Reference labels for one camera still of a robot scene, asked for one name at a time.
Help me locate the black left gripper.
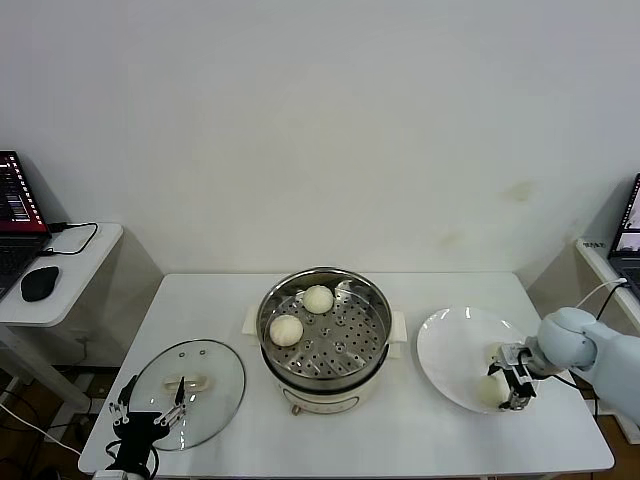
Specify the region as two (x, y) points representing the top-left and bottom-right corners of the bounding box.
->
(108, 373), (189, 469)

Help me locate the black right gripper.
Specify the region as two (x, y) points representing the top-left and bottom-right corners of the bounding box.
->
(487, 342), (539, 412)

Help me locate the glass lid with cream handle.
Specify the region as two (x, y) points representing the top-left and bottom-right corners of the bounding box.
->
(126, 339), (247, 453)

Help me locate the black computer mouse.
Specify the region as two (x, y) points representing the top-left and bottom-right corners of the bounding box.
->
(19, 264), (61, 302)

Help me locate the perforated steel steamer basket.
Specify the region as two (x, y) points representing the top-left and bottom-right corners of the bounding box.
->
(257, 268), (394, 385)

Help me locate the white round plate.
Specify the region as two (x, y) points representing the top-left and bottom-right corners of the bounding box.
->
(416, 306), (542, 415)

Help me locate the white side table with label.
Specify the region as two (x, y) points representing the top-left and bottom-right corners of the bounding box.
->
(574, 238), (640, 444)

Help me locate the white side table rounded corner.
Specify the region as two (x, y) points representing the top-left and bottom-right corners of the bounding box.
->
(0, 222), (125, 416)

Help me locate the cream electric cooker base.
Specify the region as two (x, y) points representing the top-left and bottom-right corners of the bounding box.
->
(242, 304), (407, 416)

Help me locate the grey laptop with photo screen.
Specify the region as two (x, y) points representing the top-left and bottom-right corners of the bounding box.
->
(607, 172), (640, 294)

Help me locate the black laptop with red screen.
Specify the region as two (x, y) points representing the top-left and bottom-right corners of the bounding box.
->
(0, 149), (54, 300)

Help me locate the white floor cable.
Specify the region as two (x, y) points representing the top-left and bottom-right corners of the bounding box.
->
(0, 402), (82, 456)

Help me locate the black cable with adapter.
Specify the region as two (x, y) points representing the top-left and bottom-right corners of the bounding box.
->
(594, 285), (626, 321)

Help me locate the black laptop cable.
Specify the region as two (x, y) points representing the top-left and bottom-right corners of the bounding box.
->
(37, 221), (99, 258)

